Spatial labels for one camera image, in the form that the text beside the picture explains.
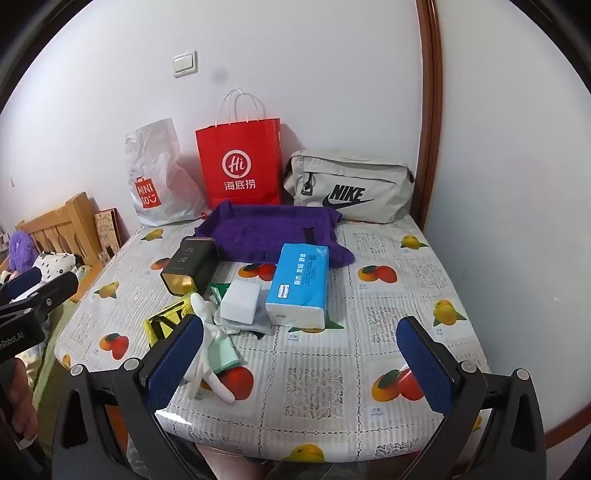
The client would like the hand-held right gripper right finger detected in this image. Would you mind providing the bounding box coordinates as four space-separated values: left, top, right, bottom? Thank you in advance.
268 315 551 480

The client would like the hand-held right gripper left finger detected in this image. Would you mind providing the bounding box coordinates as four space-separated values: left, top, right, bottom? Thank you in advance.
52 315 205 480

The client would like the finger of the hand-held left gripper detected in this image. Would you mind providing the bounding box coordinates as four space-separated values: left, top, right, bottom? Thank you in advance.
0 267 43 294
0 271 80 324

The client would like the green wet wipes pack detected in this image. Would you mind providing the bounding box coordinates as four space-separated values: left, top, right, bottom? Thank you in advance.
201 339 244 374

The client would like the small green packet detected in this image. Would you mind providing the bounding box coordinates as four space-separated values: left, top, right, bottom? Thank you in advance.
208 281 232 306

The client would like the white sponge block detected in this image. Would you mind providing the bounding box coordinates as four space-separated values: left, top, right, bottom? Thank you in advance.
220 280 262 325

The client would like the purple towel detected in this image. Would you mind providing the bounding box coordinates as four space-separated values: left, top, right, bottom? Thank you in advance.
194 200 355 268

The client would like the person's left hand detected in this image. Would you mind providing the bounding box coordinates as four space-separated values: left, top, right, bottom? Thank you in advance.
6 357 38 438

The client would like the white spotted pillow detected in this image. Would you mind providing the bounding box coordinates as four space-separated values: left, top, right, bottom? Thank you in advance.
28 251 77 282

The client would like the purple plush toy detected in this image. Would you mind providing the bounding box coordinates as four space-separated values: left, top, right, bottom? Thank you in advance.
7 230 38 273

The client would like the light green blanket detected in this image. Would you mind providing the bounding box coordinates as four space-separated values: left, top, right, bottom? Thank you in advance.
18 295 75 462

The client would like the brown patterned box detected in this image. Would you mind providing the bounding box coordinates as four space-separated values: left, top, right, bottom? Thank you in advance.
95 208 123 266

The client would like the dark green tea tin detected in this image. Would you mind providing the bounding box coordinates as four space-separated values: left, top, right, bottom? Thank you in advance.
160 237 220 296

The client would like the fruit printed tablecloth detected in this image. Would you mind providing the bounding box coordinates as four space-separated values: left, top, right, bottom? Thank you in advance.
54 215 492 467

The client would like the blue tissue pack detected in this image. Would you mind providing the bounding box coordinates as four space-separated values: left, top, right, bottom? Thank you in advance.
265 243 330 329

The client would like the white plastic shopping bag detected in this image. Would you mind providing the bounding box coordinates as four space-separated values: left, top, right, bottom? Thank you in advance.
124 119 208 228

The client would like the grey waist bag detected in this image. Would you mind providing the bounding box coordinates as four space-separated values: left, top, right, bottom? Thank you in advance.
283 150 415 224

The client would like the red paper bag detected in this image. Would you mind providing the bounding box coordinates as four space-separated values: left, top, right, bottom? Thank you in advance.
195 87 282 210

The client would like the white light switch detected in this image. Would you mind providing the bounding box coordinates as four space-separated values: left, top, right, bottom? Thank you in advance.
173 51 199 78

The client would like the brown wooden door frame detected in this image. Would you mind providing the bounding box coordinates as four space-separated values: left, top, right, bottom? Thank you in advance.
414 0 445 232

